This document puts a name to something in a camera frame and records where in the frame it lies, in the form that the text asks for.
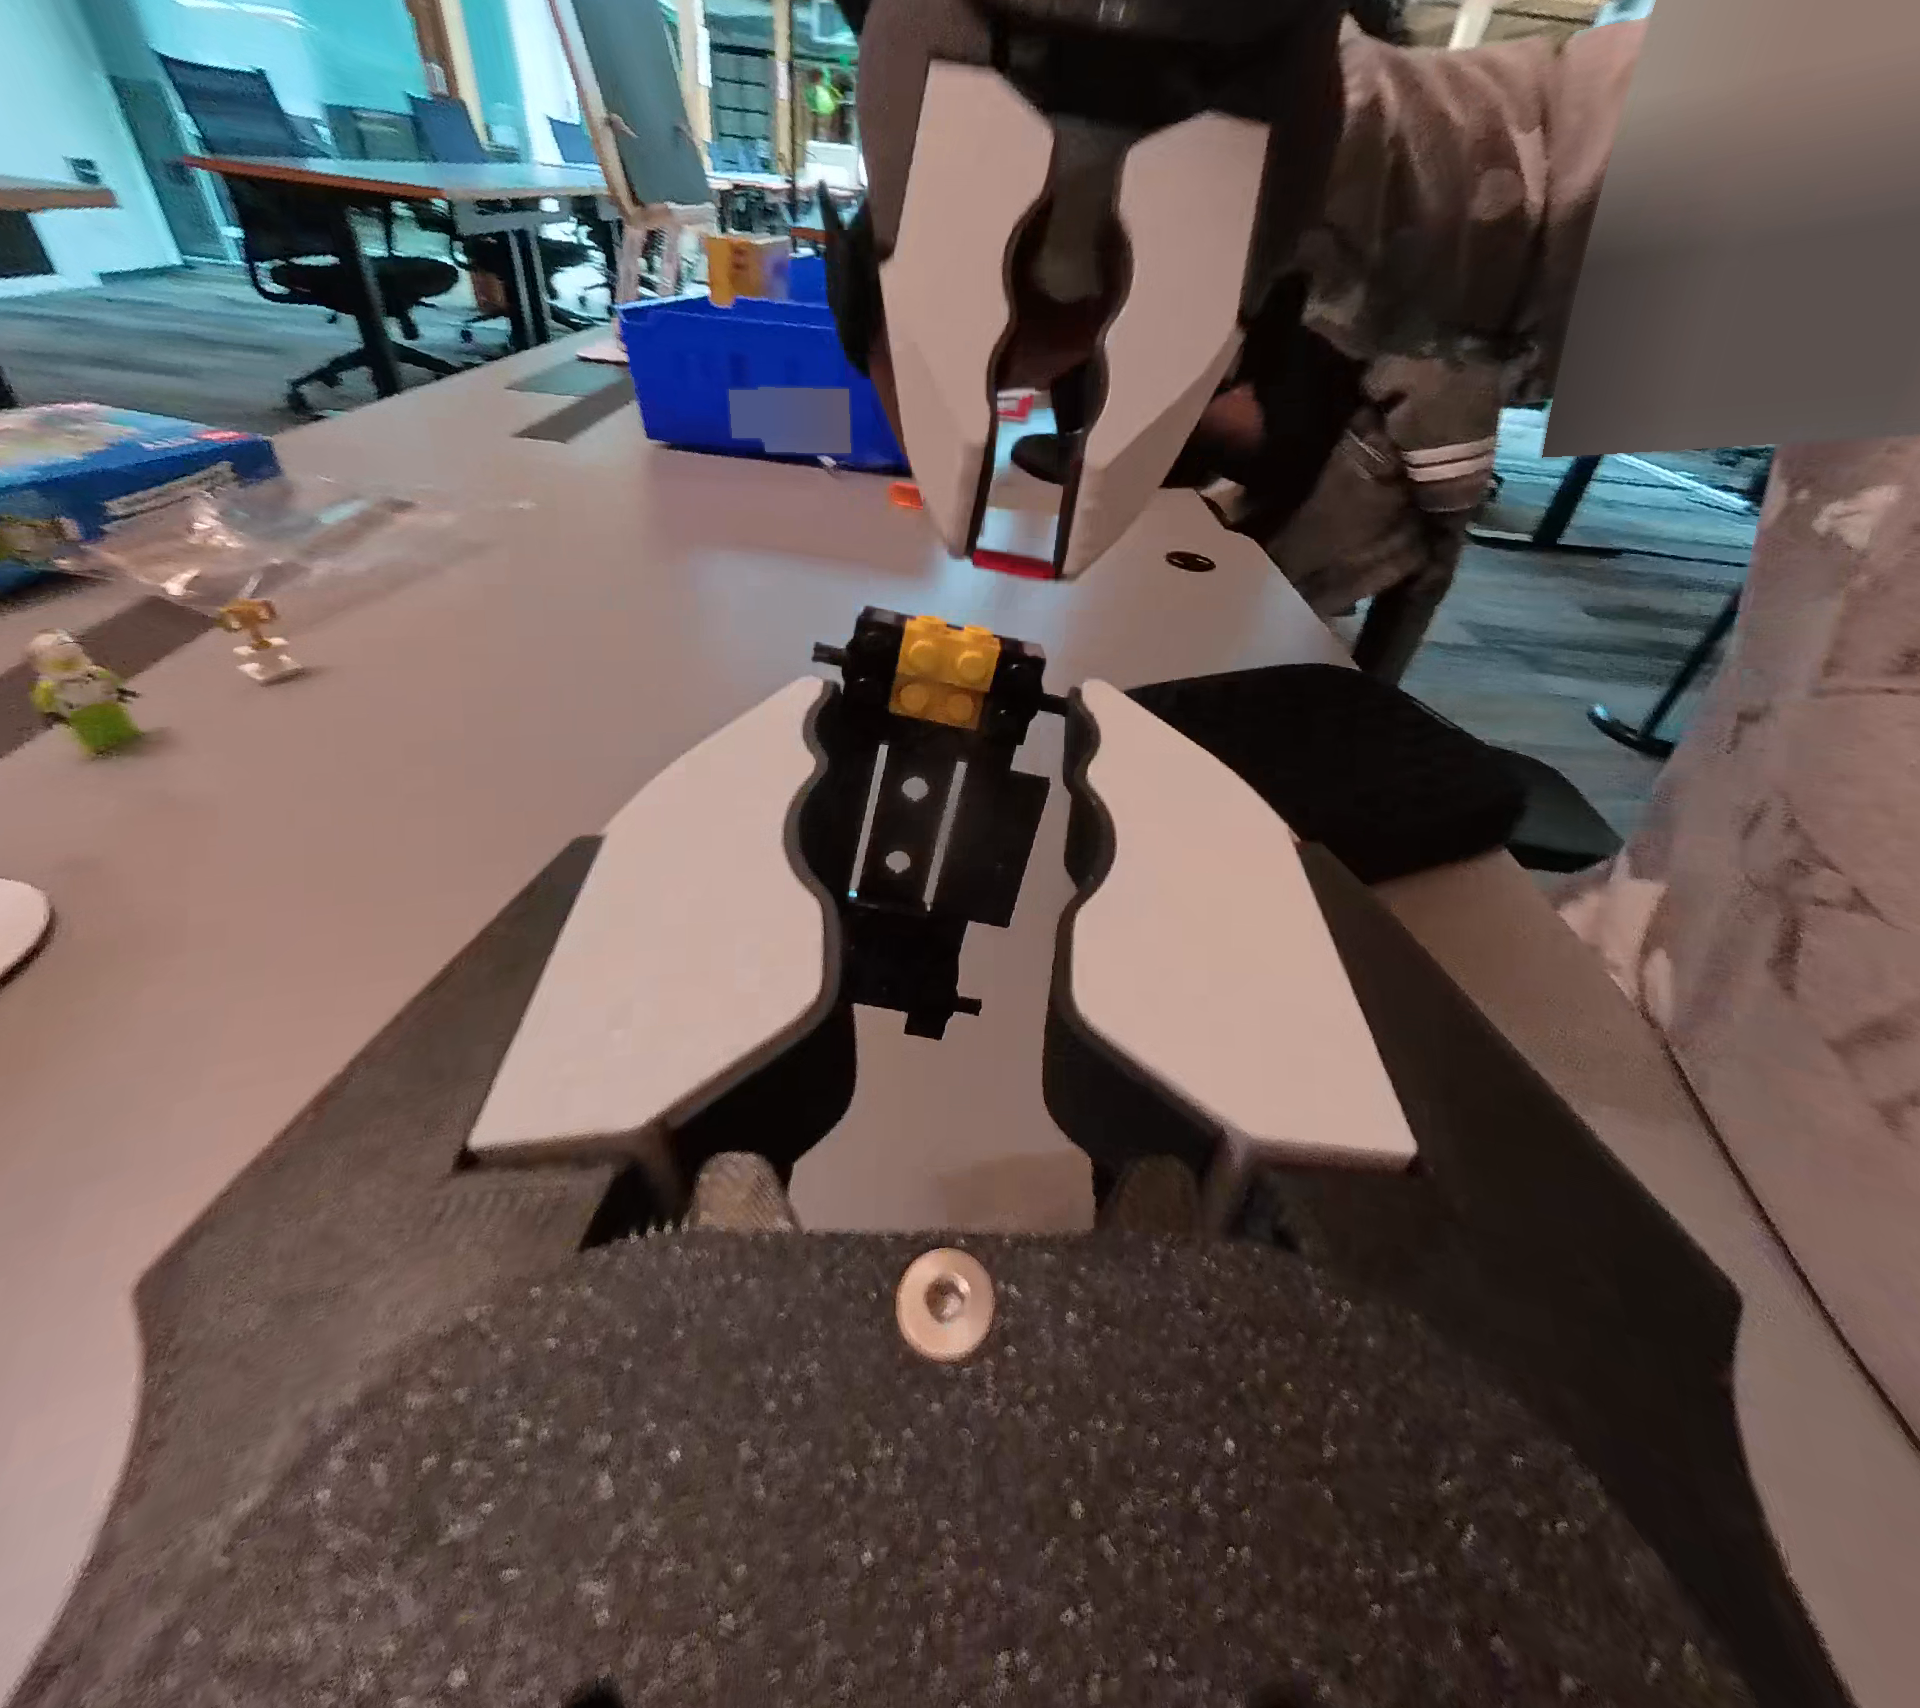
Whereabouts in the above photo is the black round cushion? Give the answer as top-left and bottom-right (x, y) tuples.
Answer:
(1141, 663), (1626, 881)

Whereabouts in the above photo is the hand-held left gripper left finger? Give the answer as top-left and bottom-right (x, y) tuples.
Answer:
(467, 681), (847, 1176)

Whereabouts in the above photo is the black office chair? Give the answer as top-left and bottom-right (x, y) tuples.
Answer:
(406, 87), (616, 332)
(158, 52), (458, 411)

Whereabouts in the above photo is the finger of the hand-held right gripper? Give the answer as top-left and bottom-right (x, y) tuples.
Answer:
(1052, 100), (1282, 582)
(885, 62), (1061, 562)

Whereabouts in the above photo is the black lego chassis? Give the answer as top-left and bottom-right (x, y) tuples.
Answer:
(785, 604), (1079, 1037)

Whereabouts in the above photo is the blue lego box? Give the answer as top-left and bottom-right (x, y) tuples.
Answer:
(0, 401), (290, 582)

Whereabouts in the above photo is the blue plastic bin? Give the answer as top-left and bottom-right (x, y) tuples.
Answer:
(616, 252), (914, 476)

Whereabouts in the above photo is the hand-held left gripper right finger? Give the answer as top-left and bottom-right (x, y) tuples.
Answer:
(1043, 681), (1420, 1181)

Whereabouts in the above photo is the person's grey sweatshirt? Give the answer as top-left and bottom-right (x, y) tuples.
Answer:
(1556, 434), (1920, 1363)

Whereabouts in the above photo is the small yellow lego piece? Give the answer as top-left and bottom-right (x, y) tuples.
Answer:
(882, 617), (1010, 736)

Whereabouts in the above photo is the clear plastic bag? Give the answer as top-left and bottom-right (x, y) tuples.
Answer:
(76, 470), (427, 621)

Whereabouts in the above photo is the brown topped desk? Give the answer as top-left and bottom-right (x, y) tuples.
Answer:
(165, 150), (625, 366)

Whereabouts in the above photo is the lime green lego minifigure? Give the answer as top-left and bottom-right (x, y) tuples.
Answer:
(24, 627), (146, 759)

